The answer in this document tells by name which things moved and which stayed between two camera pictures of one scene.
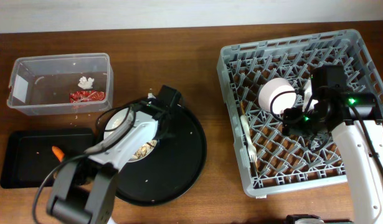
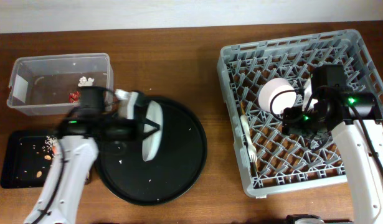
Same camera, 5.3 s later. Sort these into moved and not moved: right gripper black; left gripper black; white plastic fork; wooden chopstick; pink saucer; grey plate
Moved: left gripper black; grey plate
Not moved: wooden chopstick; white plastic fork; right gripper black; pink saucer
